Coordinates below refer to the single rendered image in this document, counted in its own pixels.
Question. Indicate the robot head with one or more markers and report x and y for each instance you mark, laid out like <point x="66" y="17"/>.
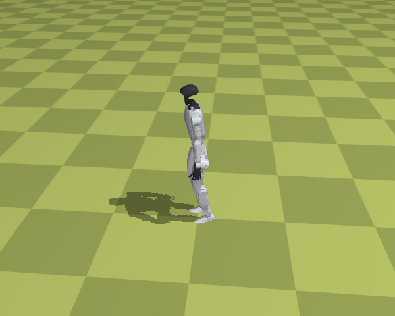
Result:
<point x="187" y="91"/>

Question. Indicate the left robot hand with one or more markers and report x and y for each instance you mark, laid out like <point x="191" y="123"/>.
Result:
<point x="196" y="173"/>

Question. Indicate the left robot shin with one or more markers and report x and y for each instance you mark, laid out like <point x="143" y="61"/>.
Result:
<point x="203" y="201"/>

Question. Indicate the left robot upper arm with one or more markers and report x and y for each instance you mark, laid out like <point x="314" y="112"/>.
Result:
<point x="196" y="126"/>

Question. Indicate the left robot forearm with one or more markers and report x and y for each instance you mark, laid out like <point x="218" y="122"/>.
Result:
<point x="197" y="154"/>

